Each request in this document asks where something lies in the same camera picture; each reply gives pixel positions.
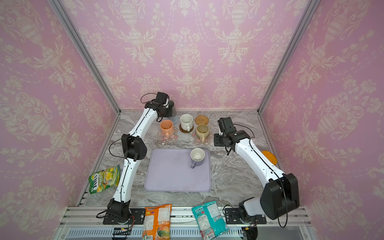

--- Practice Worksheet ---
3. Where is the green snack packet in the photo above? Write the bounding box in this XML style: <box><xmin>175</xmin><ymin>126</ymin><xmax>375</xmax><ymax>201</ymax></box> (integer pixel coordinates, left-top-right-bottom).
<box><xmin>88</xmin><ymin>165</ymin><xmax>121</xmax><ymax>194</ymax></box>

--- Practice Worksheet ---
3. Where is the orange snack bag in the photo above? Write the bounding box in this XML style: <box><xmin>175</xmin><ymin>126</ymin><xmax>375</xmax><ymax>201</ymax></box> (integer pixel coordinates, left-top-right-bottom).
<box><xmin>142</xmin><ymin>204</ymin><xmax>172</xmax><ymax>240</ymax></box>

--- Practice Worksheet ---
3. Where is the pink flower silicone coaster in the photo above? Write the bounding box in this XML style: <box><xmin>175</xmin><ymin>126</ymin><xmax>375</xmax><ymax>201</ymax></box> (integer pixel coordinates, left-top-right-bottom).
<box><xmin>192</xmin><ymin>133</ymin><xmax>213</xmax><ymax>146</ymax></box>

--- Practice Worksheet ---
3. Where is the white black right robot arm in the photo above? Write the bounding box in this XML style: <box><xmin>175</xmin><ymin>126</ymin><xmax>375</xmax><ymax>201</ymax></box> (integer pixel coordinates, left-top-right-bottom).
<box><xmin>214</xmin><ymin>131</ymin><xmax>300</xmax><ymax>221</ymax></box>

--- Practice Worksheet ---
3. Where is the aluminium front rail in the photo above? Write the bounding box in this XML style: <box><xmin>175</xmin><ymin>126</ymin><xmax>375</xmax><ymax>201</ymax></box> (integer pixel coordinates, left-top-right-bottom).
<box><xmin>60</xmin><ymin>206</ymin><xmax>312</xmax><ymax>227</ymax></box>

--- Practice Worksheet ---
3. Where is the aluminium frame post left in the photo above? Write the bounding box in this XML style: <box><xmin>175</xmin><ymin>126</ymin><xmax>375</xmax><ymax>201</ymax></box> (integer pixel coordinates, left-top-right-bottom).
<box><xmin>48</xmin><ymin>0</ymin><xmax>121</xmax><ymax>115</ymax></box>

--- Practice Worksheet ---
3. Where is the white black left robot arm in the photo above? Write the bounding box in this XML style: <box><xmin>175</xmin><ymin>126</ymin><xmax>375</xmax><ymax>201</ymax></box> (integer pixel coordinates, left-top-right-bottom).
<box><xmin>103</xmin><ymin>101</ymin><xmax>174</xmax><ymax>225</ymax></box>

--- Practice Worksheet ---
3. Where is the teal snack bag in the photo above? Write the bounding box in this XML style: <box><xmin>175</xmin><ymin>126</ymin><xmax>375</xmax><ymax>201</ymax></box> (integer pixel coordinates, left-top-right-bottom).
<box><xmin>192</xmin><ymin>201</ymin><xmax>229</xmax><ymax>240</ymax></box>

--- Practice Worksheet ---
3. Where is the aluminium frame post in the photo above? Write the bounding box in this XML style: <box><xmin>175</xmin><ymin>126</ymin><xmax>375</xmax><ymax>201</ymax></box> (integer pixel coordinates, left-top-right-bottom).
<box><xmin>257</xmin><ymin>0</ymin><xmax>321</xmax><ymax>115</ymax></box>
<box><xmin>48</xmin><ymin>0</ymin><xmax>121</xmax><ymax>115</ymax></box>

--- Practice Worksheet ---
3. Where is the lavender mug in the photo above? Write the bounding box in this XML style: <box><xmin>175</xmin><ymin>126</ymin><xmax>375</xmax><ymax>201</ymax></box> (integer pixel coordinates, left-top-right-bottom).
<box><xmin>190</xmin><ymin>148</ymin><xmax>206</xmax><ymax>169</ymax></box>

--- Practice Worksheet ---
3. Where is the aluminium frame post right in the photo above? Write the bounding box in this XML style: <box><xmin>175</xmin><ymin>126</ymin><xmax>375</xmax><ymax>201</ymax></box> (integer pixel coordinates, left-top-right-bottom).
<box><xmin>257</xmin><ymin>0</ymin><xmax>321</xmax><ymax>115</ymax></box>

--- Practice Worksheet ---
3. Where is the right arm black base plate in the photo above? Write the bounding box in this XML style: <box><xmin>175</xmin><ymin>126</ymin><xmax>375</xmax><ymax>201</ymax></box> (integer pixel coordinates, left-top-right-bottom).
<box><xmin>223</xmin><ymin>207</ymin><xmax>267</xmax><ymax>225</ymax></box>

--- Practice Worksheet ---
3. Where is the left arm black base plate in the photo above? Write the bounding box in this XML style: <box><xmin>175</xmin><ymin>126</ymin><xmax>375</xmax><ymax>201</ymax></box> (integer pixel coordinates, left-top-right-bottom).
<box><xmin>102</xmin><ymin>208</ymin><xmax>146</xmax><ymax>226</ymax></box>

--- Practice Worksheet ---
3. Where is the grey mug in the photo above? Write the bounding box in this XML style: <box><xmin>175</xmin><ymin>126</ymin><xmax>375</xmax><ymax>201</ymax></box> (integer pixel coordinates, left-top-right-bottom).
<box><xmin>166</xmin><ymin>101</ymin><xmax>177</xmax><ymax>118</ymax></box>

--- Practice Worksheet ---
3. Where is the woven rattan round coaster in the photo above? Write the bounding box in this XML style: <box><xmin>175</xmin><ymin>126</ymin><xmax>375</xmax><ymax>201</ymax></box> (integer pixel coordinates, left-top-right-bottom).
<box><xmin>195</xmin><ymin>115</ymin><xmax>209</xmax><ymax>125</ymax></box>

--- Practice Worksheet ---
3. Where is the beige yellow mug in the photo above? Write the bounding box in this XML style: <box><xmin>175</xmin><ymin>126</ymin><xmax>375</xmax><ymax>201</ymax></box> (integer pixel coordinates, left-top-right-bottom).
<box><xmin>195</xmin><ymin>124</ymin><xmax>210</xmax><ymax>144</ymax></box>

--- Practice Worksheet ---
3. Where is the peach orange mug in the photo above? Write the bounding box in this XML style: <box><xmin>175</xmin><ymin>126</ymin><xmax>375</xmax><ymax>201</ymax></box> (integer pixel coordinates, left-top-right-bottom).
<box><xmin>160</xmin><ymin>120</ymin><xmax>174</xmax><ymax>137</ymax></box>

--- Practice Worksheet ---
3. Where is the lavender silicone tray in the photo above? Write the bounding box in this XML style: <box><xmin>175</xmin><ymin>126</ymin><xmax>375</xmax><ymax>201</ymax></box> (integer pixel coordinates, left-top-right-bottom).
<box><xmin>144</xmin><ymin>149</ymin><xmax>212</xmax><ymax>193</ymax></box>

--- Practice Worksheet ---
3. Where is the brown wooden round coaster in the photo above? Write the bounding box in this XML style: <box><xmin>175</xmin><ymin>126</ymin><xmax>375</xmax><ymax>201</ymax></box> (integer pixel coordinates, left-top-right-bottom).
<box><xmin>179</xmin><ymin>124</ymin><xmax>194</xmax><ymax>134</ymax></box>

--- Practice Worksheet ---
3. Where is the white mug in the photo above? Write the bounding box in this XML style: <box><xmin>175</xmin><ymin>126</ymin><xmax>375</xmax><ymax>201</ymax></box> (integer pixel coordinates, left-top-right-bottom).
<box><xmin>180</xmin><ymin>114</ymin><xmax>194</xmax><ymax>131</ymax></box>

